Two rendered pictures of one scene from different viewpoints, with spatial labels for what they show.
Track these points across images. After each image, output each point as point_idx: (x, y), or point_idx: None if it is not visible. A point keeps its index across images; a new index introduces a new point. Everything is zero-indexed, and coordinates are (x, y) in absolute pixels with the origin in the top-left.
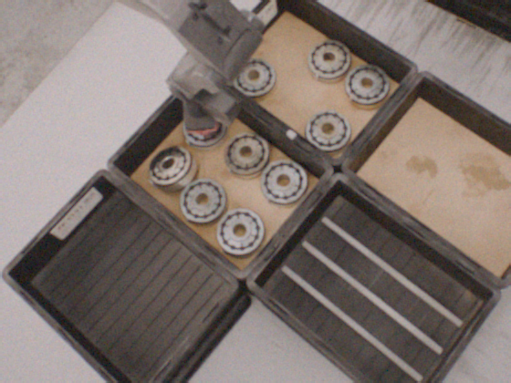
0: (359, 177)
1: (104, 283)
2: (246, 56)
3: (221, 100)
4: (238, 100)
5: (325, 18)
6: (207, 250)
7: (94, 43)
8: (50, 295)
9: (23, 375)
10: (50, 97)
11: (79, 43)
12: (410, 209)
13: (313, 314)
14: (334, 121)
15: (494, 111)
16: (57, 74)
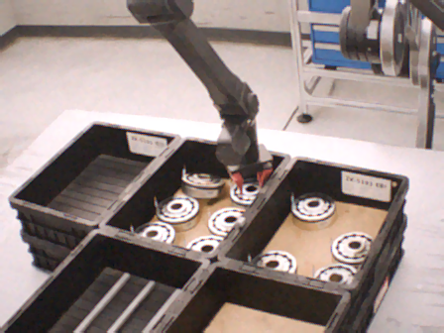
0: (208, 275)
1: (103, 185)
2: (149, 2)
3: (227, 133)
4: (238, 150)
5: None
6: (120, 202)
7: (336, 145)
8: (92, 165)
9: None
10: (276, 139)
11: (332, 138)
12: None
13: (90, 302)
14: (281, 266)
15: None
16: (298, 137)
